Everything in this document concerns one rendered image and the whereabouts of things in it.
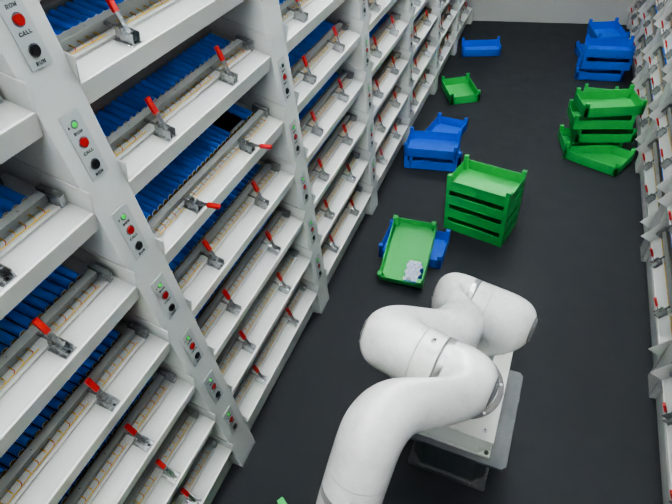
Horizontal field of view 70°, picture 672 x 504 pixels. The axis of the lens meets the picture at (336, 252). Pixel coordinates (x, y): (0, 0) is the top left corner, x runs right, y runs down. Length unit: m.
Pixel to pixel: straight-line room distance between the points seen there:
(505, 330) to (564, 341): 1.03
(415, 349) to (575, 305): 1.55
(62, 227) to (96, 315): 0.20
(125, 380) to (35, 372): 0.23
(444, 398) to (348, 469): 0.16
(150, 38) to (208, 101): 0.23
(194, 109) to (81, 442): 0.75
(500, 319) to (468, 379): 0.39
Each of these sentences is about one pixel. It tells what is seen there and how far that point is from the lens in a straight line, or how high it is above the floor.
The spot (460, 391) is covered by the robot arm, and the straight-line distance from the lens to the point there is 0.71.
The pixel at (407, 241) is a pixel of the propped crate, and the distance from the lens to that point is 2.26.
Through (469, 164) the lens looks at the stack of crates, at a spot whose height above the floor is 0.27.
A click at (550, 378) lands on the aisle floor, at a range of 1.99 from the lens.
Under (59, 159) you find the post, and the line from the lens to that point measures 0.93.
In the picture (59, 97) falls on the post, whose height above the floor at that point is 1.33.
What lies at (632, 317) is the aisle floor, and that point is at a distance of 2.28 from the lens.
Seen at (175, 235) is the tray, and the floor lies 0.94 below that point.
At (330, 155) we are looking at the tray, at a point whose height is 0.56.
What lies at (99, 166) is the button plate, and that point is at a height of 1.20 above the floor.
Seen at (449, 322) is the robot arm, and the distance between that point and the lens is 0.87.
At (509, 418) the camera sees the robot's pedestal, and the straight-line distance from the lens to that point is 1.55.
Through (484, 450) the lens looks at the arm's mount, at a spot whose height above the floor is 0.29.
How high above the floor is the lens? 1.64
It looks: 44 degrees down
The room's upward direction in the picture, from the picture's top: 8 degrees counter-clockwise
